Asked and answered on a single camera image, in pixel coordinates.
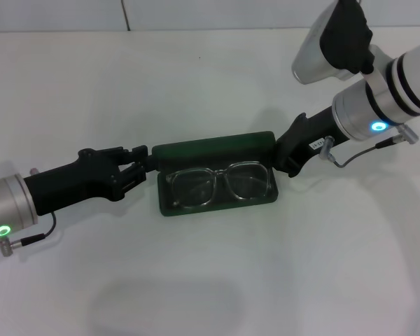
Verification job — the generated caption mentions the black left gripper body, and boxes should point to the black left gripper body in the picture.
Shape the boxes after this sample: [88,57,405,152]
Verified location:
[22,146,127,217]

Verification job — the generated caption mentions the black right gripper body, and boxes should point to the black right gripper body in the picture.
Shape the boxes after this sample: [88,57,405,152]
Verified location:
[274,106,349,179]

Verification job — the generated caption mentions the green glasses case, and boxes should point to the green glasses case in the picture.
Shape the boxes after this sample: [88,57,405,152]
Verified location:
[151,130,279,220]

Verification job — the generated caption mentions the clear plastic glasses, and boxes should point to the clear plastic glasses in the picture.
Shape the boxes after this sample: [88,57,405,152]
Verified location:
[165,160,271,208]

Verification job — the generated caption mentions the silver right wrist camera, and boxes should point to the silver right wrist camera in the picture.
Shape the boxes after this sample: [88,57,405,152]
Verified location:
[290,0,388,85]

